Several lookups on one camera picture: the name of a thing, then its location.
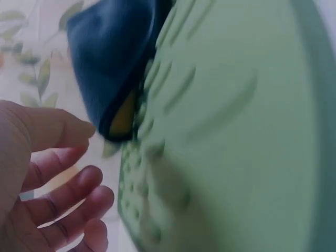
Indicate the person's left hand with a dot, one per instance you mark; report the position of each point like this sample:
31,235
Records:
18,215

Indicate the blue and yellow cloth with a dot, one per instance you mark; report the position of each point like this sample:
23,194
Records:
105,57

